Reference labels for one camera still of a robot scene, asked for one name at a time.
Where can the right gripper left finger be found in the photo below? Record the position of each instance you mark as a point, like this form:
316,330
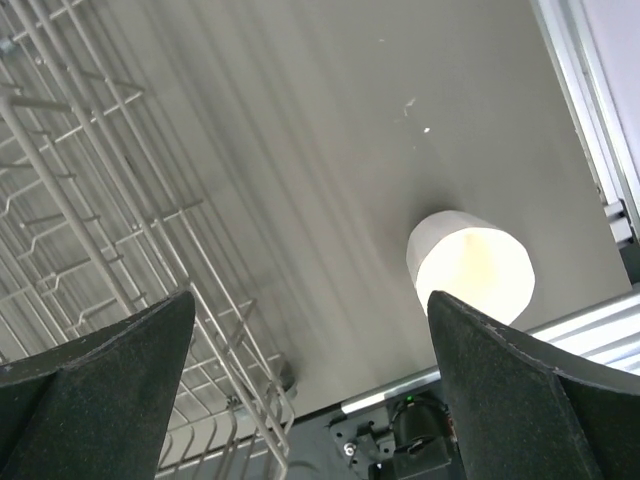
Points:
97,407

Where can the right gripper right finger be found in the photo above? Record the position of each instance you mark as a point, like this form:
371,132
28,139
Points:
525,409

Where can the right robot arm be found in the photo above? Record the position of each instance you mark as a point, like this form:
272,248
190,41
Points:
514,407

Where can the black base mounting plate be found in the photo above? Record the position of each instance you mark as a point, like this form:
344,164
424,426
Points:
370,440

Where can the white mug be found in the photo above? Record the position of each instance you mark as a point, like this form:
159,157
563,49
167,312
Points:
472,260

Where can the aluminium frame rail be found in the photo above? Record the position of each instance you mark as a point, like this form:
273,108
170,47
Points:
476,106

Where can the grey wire dish rack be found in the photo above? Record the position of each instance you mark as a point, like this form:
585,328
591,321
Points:
101,217

